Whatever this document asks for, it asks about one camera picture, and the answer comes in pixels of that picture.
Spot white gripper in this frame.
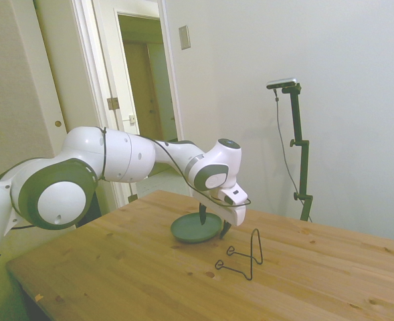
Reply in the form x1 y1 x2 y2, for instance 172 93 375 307
192 190 248 240

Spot grey-green round plate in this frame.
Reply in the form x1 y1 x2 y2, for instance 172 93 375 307
170 213 225 245

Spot black wire plate stand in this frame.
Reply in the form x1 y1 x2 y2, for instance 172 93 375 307
214 228 264 282

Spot black ribbed floor appliance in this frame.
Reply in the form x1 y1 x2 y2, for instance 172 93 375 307
78 189 103 229

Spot brown wooden hallway door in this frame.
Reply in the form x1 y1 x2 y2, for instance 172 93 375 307
122 40 159 141

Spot beige open door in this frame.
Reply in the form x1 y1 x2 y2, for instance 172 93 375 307
33 0 108 158

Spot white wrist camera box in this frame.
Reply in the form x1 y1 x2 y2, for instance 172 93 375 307
215 187 250 206

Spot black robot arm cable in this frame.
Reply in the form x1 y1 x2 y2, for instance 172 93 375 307
100 126 252 205

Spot black camera stand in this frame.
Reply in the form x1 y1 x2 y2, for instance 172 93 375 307
280 84 314 222

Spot grey exterior camera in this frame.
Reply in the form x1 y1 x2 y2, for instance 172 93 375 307
266 77 299 90

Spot beige wall switch plate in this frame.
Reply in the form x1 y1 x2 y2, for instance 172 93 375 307
178 25 191 51

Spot white door frame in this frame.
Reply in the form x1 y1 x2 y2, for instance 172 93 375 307
70 0 186 212

